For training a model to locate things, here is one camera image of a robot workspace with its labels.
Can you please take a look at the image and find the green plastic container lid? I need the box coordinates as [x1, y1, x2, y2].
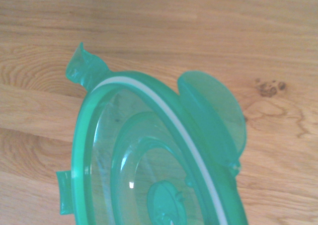
[56, 42, 249, 225]

